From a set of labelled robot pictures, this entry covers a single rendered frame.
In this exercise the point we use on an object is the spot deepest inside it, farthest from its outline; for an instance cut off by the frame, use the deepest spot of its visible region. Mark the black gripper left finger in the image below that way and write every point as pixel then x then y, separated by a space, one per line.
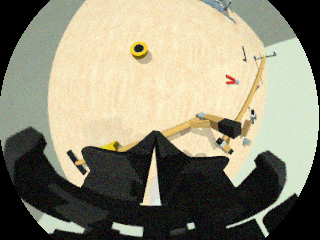
pixel 133 164

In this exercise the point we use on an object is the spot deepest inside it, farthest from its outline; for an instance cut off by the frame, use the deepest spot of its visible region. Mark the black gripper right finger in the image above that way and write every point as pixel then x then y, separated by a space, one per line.
pixel 172 165

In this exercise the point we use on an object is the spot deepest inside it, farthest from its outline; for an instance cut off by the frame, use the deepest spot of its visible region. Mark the yellow ring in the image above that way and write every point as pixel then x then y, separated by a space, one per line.
pixel 139 50

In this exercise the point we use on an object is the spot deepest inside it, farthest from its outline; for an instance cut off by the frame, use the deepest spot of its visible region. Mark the red-handled pliers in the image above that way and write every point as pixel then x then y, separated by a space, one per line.
pixel 233 80

